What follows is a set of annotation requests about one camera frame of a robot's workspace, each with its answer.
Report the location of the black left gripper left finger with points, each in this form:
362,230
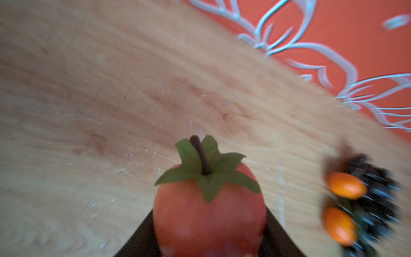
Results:
143,242

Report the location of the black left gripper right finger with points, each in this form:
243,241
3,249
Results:
276,242

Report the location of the upper small fake orange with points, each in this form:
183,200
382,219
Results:
346,185

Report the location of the red fake strawberry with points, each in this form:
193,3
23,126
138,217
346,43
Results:
209,205

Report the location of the dark fake grape bunch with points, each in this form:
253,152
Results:
372,213

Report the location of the lower small fake orange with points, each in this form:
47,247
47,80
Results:
340,227

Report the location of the small fake orange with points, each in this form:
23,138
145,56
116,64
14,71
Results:
346,185
340,227

